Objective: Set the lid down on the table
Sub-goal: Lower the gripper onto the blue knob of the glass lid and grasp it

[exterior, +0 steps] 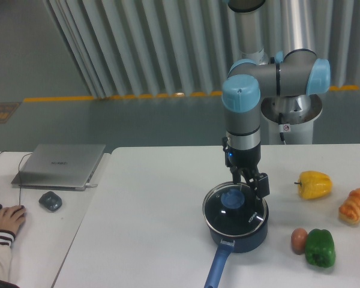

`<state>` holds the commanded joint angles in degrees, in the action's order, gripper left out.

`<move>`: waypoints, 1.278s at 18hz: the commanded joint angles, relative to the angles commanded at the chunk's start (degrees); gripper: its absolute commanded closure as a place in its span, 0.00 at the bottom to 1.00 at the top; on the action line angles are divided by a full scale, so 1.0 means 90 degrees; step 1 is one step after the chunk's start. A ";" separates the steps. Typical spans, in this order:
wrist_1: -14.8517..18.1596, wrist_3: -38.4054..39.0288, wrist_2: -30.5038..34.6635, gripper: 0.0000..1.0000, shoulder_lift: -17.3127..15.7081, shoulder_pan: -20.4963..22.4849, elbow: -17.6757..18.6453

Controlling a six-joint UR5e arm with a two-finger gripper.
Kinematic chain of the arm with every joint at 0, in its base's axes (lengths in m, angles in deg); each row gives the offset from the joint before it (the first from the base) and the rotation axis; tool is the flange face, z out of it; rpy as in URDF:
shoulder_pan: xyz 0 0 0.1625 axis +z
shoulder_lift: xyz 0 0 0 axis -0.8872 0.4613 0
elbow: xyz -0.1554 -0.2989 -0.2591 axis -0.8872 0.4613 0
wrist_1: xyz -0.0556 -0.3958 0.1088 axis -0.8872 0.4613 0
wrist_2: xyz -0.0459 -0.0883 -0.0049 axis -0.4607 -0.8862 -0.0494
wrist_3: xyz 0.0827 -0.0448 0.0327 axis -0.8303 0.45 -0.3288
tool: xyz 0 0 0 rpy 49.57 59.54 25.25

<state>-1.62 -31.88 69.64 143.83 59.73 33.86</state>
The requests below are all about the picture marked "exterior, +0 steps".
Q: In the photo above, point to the orange bread loaf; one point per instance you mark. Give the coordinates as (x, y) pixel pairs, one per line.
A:
(349, 211)

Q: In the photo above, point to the white striped sleeve forearm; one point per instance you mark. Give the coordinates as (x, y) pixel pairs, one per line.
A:
(6, 240)

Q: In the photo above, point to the dark blue saucepan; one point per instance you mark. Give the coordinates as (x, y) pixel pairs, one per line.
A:
(226, 245)

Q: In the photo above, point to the brown egg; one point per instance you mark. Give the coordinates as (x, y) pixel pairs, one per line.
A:
(298, 240)

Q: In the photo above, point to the silver laptop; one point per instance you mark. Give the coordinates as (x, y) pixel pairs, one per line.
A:
(60, 167)

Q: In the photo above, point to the glass lid with blue knob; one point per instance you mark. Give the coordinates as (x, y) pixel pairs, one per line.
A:
(234, 210)

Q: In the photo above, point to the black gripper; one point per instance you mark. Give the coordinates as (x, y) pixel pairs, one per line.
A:
(243, 163)

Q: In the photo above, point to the yellow bell pepper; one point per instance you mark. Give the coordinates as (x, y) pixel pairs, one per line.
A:
(313, 185)

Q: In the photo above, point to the green bell pepper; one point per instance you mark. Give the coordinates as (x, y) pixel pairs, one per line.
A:
(320, 248)

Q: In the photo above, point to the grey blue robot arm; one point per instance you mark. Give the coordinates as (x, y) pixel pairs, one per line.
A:
(298, 73)

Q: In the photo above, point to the person's hand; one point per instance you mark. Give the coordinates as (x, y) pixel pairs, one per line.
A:
(11, 219)

